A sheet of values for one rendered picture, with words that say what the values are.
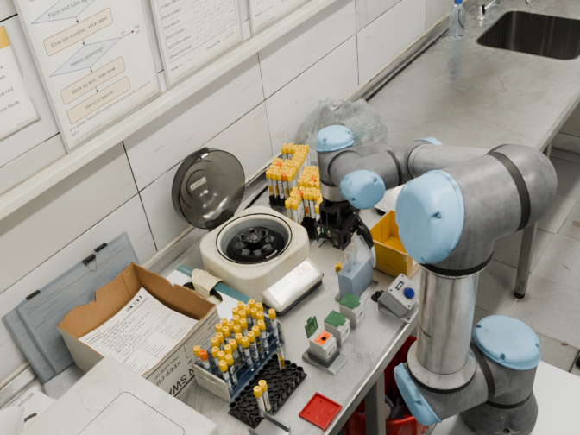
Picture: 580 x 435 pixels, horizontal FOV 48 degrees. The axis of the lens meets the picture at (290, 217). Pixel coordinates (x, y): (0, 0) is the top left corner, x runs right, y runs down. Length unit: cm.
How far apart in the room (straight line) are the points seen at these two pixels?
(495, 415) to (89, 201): 100
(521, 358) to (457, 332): 19
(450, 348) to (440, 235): 28
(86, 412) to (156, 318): 49
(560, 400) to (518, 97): 130
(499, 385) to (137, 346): 81
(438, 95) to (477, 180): 161
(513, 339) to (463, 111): 128
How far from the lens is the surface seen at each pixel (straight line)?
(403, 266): 166
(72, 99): 148
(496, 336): 124
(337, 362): 151
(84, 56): 147
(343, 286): 160
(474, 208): 87
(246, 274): 159
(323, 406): 146
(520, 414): 135
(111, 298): 165
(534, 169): 92
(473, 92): 250
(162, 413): 114
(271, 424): 140
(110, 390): 120
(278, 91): 203
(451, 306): 100
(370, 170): 125
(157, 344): 156
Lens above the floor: 207
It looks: 39 degrees down
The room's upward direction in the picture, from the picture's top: 8 degrees counter-clockwise
